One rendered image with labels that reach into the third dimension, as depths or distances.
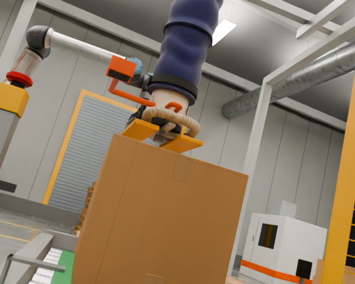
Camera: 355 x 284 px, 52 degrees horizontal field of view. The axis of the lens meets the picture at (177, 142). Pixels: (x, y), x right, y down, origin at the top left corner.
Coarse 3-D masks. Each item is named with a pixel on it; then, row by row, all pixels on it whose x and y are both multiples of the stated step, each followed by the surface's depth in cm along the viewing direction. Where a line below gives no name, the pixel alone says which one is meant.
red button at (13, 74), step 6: (12, 72) 98; (18, 72) 99; (12, 78) 98; (18, 78) 98; (24, 78) 99; (30, 78) 101; (12, 84) 99; (18, 84) 99; (24, 84) 100; (30, 84) 101
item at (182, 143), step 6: (174, 138) 152; (180, 138) 143; (186, 138) 144; (192, 138) 145; (162, 144) 169; (168, 144) 160; (174, 144) 157; (180, 144) 153; (186, 144) 151; (192, 144) 148; (198, 144) 145; (174, 150) 169; (180, 150) 166; (186, 150) 162
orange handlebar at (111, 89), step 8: (112, 80) 138; (112, 88) 144; (120, 96) 152; (128, 96) 151; (136, 96) 152; (144, 104) 153; (152, 104) 154; (168, 104) 147; (176, 104) 146; (176, 112) 152
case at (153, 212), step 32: (128, 160) 97; (160, 160) 99; (192, 160) 101; (96, 192) 93; (128, 192) 95; (160, 192) 97; (192, 192) 100; (224, 192) 102; (96, 224) 92; (128, 224) 94; (160, 224) 96; (192, 224) 98; (224, 224) 100; (96, 256) 91; (128, 256) 93; (160, 256) 95; (192, 256) 97; (224, 256) 99
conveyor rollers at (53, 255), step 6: (48, 252) 135; (54, 252) 136; (60, 252) 144; (48, 258) 126; (54, 258) 127; (42, 270) 101; (48, 270) 102; (54, 270) 103; (36, 276) 93; (42, 276) 93; (48, 276) 94; (30, 282) 84; (36, 282) 85; (42, 282) 92; (48, 282) 92
